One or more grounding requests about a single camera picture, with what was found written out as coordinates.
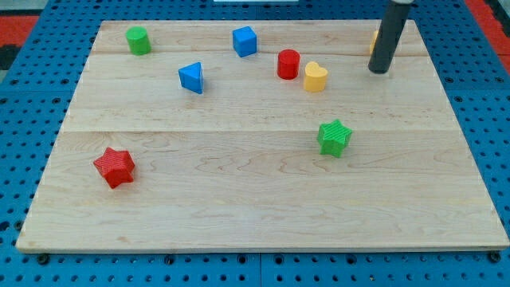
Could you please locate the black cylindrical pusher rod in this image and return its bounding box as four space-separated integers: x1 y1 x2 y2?
368 0 413 74

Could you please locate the green star block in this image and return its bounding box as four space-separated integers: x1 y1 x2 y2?
317 120 352 158

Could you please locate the red star block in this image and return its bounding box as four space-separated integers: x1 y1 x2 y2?
93 147 135 189

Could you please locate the yellow block behind rod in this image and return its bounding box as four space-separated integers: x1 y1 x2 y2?
369 30 379 55

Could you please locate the yellow heart block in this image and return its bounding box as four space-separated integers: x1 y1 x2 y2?
304 61 328 92

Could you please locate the red cylinder block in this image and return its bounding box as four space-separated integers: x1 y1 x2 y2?
277 49 300 80

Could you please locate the blue cube block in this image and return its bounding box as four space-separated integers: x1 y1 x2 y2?
232 26 257 57

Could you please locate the blue triangle block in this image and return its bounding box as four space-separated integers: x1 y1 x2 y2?
178 62 204 94

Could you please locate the light wooden board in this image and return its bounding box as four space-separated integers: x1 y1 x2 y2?
16 20 509 254

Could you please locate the green cylinder block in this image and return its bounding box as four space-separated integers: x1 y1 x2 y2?
125 26 151 56

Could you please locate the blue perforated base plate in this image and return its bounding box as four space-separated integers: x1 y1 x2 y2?
1 1 509 286

